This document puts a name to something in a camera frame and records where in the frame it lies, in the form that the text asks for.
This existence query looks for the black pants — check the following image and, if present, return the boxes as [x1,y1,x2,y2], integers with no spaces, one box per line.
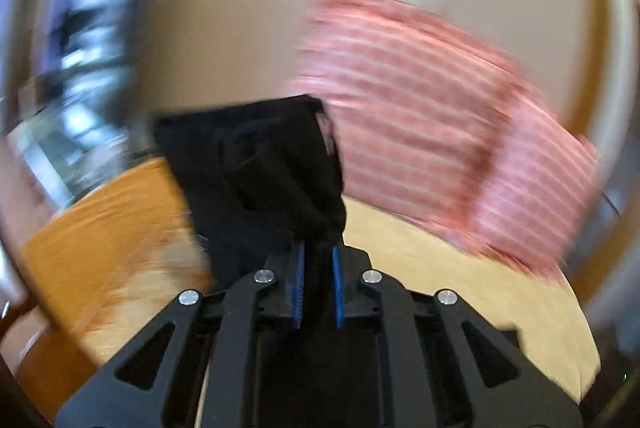
[156,94,348,289]

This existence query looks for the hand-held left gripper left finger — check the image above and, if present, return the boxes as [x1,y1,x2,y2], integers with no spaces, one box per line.
[55,242,308,428]

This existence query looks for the pink striped cloth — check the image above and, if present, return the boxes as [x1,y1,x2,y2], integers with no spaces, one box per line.
[286,0,601,283]

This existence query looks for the window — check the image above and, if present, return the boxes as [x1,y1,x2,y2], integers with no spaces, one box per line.
[10,0,173,209]

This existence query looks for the wooden table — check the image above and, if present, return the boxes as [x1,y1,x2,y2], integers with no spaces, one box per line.
[20,158,603,404]

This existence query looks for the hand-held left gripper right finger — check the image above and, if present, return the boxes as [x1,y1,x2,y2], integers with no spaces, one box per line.
[332,244,585,428]

